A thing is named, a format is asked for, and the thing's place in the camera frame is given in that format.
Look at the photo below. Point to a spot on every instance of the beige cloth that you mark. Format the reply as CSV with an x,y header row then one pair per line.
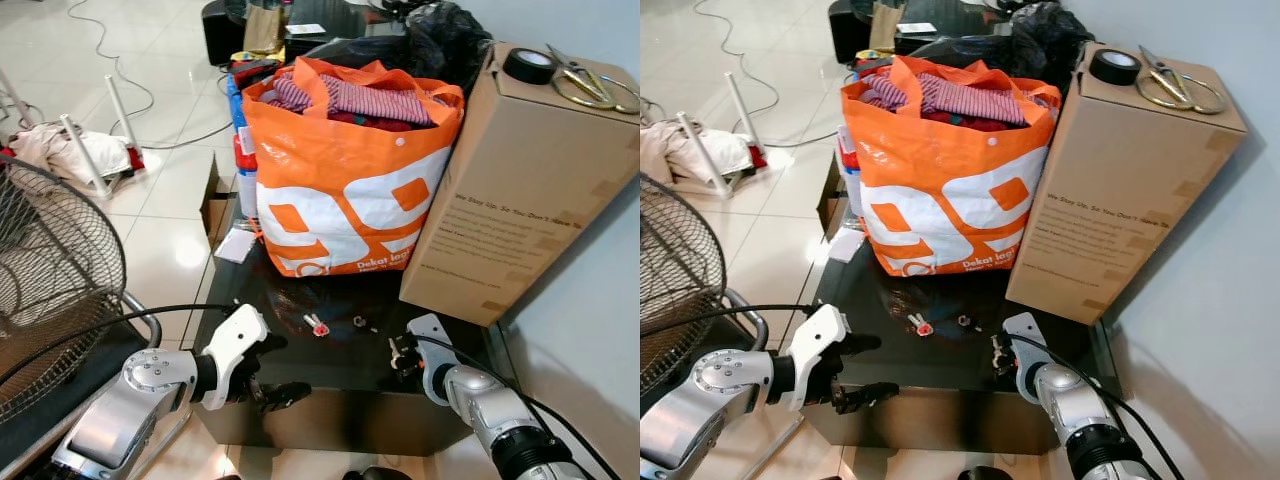
x,y
45,150
660,150

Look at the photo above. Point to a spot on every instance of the tall brown cardboard box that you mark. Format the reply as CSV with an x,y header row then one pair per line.
x,y
1120,190
520,190

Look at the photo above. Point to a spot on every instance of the red white striped cloth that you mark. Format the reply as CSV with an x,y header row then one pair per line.
x,y
965,98
370,98

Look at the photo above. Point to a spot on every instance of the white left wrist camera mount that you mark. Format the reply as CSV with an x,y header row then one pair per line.
x,y
235,335
815,345

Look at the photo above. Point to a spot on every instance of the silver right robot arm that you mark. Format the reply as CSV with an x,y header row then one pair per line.
x,y
490,410
1075,400

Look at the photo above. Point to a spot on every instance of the chrome tube frame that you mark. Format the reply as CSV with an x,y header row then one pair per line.
x,y
152,318
760,318

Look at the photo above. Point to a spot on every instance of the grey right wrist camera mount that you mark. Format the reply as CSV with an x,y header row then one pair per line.
x,y
430,335
1020,330

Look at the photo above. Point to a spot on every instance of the white plastic pipe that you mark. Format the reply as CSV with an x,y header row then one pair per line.
x,y
745,118
84,155
122,120
700,153

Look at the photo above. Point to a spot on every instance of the black robot leg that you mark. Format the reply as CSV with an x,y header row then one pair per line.
x,y
985,473
377,473

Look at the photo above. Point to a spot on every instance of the orange white shopping bag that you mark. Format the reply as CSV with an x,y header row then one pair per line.
x,y
350,190
950,190

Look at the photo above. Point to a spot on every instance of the key with red tag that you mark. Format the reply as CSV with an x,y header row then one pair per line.
x,y
319,326
922,326

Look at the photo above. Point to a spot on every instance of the brown paper bag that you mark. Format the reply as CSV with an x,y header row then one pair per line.
x,y
264,28
887,26

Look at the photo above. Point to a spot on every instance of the white card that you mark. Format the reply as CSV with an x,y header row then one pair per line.
x,y
238,245
845,245

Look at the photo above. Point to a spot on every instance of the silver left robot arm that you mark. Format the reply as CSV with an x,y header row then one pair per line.
x,y
710,400
130,410

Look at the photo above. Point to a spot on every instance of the white paper sheet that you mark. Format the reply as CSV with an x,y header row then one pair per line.
x,y
305,28
917,28

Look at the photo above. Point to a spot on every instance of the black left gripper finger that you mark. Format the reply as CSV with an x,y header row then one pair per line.
x,y
285,396
864,343
868,396
274,343

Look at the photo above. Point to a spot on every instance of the black garbage bag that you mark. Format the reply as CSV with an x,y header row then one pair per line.
x,y
440,35
1045,35

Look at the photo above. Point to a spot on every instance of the glossy black table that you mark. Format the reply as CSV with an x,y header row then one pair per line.
x,y
930,365
340,360

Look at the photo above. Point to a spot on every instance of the small open brown carton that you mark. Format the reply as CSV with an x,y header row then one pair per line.
x,y
215,205
830,200

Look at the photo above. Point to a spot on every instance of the black speaker box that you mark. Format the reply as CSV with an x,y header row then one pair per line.
x,y
848,30
220,32

